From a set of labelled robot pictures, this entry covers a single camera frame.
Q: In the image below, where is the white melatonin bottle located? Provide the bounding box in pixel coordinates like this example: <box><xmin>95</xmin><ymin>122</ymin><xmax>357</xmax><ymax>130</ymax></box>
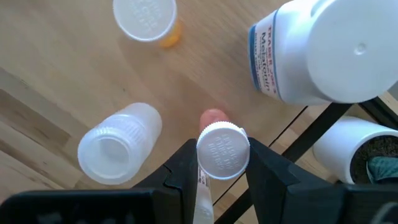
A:
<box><xmin>248</xmin><ymin>0</ymin><xmax>398</xmax><ymax>106</ymax></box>

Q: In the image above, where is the orange vial with white cap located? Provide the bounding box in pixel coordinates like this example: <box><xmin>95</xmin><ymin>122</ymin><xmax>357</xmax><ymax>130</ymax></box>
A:
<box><xmin>112</xmin><ymin>0</ymin><xmax>183</xmax><ymax>49</ymax></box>

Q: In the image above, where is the pink vial with white cap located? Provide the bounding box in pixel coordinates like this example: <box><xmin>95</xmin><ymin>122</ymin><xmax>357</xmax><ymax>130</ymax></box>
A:
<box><xmin>196</xmin><ymin>108</ymin><xmax>251</xmax><ymax>181</ymax></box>

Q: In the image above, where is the snake plant in white pot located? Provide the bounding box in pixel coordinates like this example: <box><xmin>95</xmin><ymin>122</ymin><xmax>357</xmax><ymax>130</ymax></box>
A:
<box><xmin>312</xmin><ymin>115</ymin><xmax>398</xmax><ymax>185</ymax></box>

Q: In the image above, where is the translucent white plastic bottle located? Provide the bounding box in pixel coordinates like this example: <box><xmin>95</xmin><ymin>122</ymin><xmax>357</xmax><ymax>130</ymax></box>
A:
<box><xmin>76</xmin><ymin>102</ymin><xmax>163</xmax><ymax>186</ymax></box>

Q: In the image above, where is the wooden shelf with black frame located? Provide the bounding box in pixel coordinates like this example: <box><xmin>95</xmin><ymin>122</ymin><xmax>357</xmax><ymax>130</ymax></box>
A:
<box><xmin>0</xmin><ymin>0</ymin><xmax>398</xmax><ymax>224</ymax></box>

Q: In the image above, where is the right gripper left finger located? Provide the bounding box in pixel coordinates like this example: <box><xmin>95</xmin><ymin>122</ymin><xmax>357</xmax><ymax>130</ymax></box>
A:
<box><xmin>0</xmin><ymin>138</ymin><xmax>199</xmax><ymax>224</ymax></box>

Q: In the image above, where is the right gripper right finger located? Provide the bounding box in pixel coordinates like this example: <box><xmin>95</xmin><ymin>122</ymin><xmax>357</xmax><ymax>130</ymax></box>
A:
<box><xmin>248</xmin><ymin>138</ymin><xmax>398</xmax><ymax>224</ymax></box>

